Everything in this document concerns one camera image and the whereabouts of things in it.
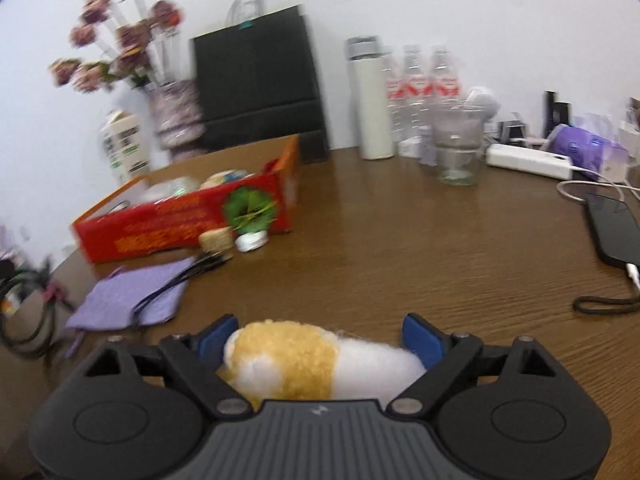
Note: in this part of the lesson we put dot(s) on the red cardboard box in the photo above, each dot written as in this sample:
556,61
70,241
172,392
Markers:
150,232

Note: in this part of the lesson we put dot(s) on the short black bottle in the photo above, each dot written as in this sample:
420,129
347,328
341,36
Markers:
562,117

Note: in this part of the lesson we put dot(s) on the purple ceramic vase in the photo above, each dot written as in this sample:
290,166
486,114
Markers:
175,115

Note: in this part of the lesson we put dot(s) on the clear glass cup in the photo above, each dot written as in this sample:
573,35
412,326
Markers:
457,145

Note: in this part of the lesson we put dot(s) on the white milk carton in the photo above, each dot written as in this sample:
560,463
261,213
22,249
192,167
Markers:
125,150

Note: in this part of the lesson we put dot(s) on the white round gadget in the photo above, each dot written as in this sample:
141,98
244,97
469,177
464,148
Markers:
485,100

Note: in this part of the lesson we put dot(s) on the yellow and white plush toy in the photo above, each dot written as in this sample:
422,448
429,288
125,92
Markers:
290,360

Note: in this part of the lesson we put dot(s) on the purple tissue pack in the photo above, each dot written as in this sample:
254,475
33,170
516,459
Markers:
585,147

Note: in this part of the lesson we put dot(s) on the black smartphone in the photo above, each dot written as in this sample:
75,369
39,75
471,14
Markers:
615,230

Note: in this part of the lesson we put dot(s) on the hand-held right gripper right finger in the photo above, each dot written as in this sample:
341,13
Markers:
422,340

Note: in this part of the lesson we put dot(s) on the wooden desk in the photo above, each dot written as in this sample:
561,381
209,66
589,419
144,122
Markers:
400,270

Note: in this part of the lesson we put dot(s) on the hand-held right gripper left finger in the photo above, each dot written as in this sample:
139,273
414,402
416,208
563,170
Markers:
215,337

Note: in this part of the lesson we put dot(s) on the purple knit cloth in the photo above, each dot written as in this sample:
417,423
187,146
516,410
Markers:
115,295

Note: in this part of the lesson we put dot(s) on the white power strip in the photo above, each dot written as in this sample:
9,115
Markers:
530,160

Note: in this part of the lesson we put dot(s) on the dried rose bouquet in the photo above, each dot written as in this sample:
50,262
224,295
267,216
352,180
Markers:
132,35

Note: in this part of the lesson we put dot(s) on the small wooden stamp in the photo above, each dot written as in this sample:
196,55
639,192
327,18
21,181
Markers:
216,240

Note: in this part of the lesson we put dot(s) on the small white charger block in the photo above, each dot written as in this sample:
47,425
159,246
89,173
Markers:
409,147

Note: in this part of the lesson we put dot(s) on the black paper bag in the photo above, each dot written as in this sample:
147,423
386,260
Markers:
255,85

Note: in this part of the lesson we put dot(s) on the white thermos bottle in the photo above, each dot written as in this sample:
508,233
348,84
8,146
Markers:
370,100

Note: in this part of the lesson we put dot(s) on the small tin box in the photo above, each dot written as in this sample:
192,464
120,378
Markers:
427,147

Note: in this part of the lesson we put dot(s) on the clear water bottle red label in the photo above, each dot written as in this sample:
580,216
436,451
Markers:
445,80
392,90
415,90

